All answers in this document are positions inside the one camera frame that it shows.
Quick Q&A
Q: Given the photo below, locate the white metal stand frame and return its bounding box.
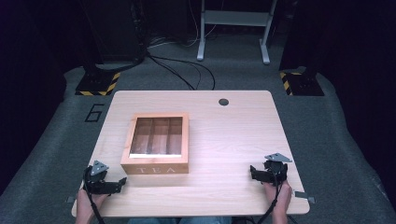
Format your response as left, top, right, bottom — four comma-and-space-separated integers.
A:
196, 0, 278, 65

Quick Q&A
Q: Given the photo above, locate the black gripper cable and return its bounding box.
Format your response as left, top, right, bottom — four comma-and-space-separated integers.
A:
83, 167, 106, 224
255, 174, 285, 224

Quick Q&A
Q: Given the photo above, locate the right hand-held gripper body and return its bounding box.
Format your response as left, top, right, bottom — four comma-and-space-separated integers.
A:
262, 152, 293, 188

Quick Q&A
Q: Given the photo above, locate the grey table bracket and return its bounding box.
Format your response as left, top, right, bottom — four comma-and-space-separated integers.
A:
293, 190, 317, 205

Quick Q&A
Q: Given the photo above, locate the person's right hand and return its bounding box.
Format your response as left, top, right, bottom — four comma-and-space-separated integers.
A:
263, 179, 293, 216

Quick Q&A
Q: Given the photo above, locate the wooden tea box glass lid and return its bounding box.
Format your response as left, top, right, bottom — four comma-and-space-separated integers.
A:
120, 112, 190, 175

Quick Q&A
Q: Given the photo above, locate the white floor cable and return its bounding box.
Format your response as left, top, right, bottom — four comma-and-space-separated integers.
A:
148, 0, 225, 49

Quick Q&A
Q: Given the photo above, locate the dark cabinet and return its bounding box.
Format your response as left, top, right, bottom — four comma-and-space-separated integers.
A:
78, 0, 148, 64

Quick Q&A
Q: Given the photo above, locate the black floor cable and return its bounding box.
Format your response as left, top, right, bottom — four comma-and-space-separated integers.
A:
146, 52, 217, 91
147, 55, 203, 91

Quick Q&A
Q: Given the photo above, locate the black stand base hazard tape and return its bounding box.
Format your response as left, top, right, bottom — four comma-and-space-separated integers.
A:
278, 65, 325, 97
75, 63, 121, 97

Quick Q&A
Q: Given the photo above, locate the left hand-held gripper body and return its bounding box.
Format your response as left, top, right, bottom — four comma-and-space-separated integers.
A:
82, 160, 123, 196

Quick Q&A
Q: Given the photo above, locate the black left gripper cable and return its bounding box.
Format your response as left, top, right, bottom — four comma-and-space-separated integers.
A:
83, 167, 106, 224

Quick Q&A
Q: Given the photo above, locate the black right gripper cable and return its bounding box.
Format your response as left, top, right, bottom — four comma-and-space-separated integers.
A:
255, 174, 285, 224

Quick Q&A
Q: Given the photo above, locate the person's left hand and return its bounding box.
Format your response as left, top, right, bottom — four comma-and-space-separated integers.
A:
76, 187, 109, 218

